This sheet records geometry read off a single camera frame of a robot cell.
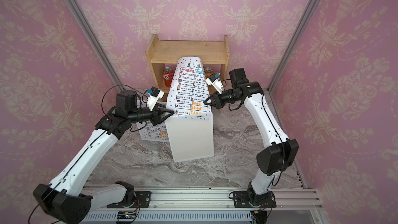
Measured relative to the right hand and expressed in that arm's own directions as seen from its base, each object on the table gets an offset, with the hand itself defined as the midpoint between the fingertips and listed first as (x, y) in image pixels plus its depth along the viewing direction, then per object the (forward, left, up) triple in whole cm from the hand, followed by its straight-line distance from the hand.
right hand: (206, 102), depth 73 cm
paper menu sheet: (-2, +29, -23) cm, 37 cm away
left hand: (-5, +16, 0) cm, 17 cm away
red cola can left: (+20, +20, +1) cm, 28 cm away
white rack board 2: (-11, +9, -13) cm, 19 cm away
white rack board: (-9, +17, -8) cm, 21 cm away
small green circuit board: (-39, +40, -32) cm, 65 cm away
